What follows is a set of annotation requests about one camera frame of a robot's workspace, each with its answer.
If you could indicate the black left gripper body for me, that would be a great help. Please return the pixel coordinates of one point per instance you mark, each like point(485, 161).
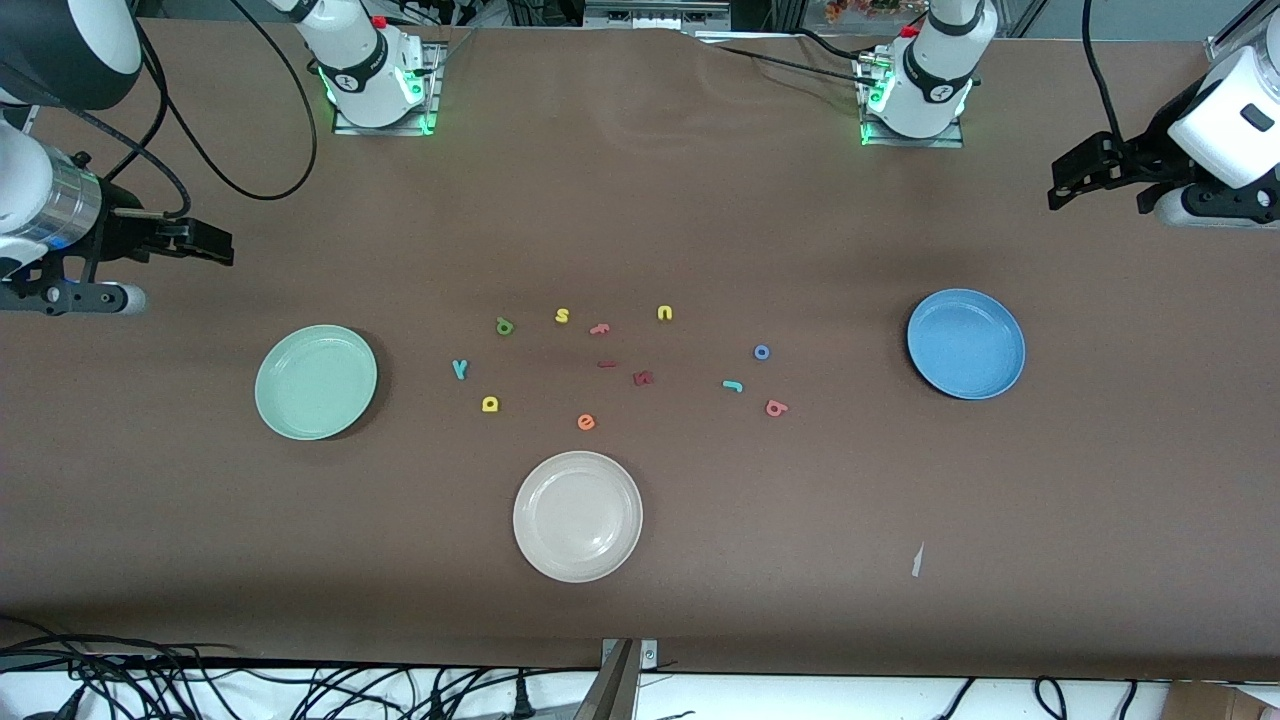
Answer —
point(1146, 160)

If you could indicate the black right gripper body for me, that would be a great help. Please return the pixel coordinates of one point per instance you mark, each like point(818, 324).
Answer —
point(122, 232)

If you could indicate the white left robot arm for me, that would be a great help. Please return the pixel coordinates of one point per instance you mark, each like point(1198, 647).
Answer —
point(930, 80)

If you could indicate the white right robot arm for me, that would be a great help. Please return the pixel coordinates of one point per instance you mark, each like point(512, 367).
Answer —
point(365, 70)

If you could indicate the mint green plate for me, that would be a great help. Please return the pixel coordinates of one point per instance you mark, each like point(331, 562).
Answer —
point(316, 382)

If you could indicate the blue plate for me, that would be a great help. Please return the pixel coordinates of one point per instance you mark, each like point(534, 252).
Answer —
point(966, 344)

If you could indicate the orange flowers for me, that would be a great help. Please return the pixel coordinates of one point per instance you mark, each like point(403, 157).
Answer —
point(860, 8)

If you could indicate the small grey paper scrap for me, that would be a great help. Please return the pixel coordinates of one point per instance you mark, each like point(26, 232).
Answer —
point(917, 560)

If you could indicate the brown table cover sheet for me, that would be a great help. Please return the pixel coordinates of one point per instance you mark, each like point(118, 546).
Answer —
point(640, 220)

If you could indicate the beige plate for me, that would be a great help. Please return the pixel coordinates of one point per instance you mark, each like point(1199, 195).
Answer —
point(578, 516)

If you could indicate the grey metal equipment box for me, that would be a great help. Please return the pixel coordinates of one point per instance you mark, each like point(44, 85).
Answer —
point(655, 12)

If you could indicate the brown cardboard box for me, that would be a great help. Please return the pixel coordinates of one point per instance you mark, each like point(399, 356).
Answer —
point(1200, 704)

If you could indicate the black power plug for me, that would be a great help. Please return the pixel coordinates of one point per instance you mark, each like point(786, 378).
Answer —
point(520, 700)

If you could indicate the aluminium frame corner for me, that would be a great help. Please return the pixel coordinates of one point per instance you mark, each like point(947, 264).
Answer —
point(1222, 47)

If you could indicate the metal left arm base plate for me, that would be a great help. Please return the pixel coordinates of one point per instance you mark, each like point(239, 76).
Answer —
point(955, 138)

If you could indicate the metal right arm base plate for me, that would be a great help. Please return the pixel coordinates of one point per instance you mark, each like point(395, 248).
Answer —
point(432, 100)

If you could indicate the grey metal table bracket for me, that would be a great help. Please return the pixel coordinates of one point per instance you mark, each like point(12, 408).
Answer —
point(612, 690)

